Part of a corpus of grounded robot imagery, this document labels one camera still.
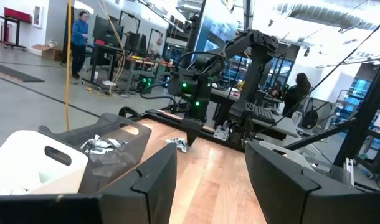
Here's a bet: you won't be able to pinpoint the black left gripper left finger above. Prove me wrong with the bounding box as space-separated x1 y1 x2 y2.
0 142 178 224

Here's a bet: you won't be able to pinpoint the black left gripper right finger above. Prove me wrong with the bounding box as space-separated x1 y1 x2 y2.
245 141 380 224

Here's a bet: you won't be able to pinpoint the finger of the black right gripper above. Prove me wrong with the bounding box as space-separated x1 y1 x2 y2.
191 121 205 146
181 119 194 146

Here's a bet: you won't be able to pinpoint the white gauze packet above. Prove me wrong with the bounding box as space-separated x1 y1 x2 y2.
0 176 28 196

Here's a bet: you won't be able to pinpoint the grey cart top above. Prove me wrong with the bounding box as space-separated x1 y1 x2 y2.
208 86 240 103

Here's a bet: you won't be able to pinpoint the grey translucent plastic bin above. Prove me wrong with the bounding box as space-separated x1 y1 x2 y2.
37 112 153 194

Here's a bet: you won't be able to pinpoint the black computer green lights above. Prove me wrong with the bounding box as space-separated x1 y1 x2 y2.
136 73 154 95

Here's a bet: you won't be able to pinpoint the silver table clamp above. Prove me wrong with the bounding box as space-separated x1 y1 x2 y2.
344 157 355 188

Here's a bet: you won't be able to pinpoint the black keyboard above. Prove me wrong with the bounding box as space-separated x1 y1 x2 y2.
252 104 277 124

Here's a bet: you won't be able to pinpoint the wooden top desk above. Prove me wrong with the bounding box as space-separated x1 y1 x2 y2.
124 54 176 94

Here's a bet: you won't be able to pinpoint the grey desk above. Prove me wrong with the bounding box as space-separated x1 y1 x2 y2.
255 116 303 139

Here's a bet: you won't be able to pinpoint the person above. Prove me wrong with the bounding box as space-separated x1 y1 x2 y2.
282 72 312 118
148 36 164 57
70 11 90 80

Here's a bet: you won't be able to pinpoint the large blue display screen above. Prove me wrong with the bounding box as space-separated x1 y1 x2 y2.
194 0 240 52

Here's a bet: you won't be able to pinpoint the black backpack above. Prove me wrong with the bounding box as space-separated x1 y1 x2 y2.
302 98 318 130

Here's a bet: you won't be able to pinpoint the grey mesh office chair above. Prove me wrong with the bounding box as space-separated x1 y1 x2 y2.
298 96 337 138

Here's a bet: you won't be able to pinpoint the black side table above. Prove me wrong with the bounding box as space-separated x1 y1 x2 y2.
354 129 380 180

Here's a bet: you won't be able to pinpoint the black legged desk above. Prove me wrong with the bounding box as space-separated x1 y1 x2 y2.
89 42 126 85

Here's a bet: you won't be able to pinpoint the black monitor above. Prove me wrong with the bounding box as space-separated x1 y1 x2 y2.
93 15 125 47

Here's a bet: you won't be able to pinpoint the shelf with blue bins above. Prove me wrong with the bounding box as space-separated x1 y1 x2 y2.
333 77 373 125

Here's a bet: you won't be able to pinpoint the white plastic bin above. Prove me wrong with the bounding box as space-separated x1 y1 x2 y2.
0 129 89 196

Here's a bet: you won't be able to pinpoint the brown cardboard box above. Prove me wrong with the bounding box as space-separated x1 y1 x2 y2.
31 43 63 62

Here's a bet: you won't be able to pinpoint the dark floor mat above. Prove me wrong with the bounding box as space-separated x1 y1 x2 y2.
0 61 45 83

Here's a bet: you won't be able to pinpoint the red topped black table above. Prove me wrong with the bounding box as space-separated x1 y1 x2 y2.
0 6 32 50

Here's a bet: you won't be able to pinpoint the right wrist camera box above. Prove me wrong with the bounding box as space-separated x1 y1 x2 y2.
168 75 194 98

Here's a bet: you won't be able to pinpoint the dark grey handled bin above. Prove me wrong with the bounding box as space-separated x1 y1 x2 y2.
311 163 346 189

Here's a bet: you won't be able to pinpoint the light grey handled bin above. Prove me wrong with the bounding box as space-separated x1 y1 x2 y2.
258 140 315 171

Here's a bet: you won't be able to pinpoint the black slanted post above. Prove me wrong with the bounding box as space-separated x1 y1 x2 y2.
179 0 207 68

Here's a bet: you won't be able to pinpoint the black metal frame stand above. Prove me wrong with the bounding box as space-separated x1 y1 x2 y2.
118 10 141 56
146 27 163 60

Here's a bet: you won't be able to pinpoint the thin yellow reel cord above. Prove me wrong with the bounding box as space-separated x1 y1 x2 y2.
96 0 127 96

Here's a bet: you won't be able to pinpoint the thick yellow power cable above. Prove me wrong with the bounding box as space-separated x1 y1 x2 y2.
64 0 73 131

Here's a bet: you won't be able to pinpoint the thin black diagonal cable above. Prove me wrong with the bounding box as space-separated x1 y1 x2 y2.
264 14 380 134

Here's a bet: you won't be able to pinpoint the long silver duct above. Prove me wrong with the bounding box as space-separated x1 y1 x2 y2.
277 2 380 32

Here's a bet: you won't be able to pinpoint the white wall cabinet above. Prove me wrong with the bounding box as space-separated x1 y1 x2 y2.
32 5 43 28

